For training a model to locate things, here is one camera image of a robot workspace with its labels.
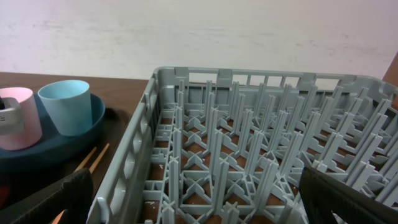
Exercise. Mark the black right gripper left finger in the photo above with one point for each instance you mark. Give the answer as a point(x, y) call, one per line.
point(71, 195)

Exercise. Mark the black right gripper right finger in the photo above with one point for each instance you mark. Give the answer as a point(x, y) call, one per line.
point(324, 197)

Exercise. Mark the grey dishwasher rack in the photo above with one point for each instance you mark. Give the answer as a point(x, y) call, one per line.
point(210, 145)

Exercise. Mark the left wooden chopstick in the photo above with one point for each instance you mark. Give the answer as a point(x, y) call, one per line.
point(86, 159)

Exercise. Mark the wooden chopstick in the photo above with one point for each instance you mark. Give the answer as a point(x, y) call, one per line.
point(91, 169)
point(86, 159)

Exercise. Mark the right wooden chopstick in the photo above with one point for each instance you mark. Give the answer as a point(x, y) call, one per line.
point(91, 169)

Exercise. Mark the dark blue plate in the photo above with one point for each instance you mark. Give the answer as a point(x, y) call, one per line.
point(53, 148)

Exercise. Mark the brown plastic serving tray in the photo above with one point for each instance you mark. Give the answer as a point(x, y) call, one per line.
point(17, 186)

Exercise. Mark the pink cup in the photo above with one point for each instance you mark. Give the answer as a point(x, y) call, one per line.
point(32, 128)

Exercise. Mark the light blue cup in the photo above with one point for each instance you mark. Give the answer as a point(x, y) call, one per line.
point(68, 104)

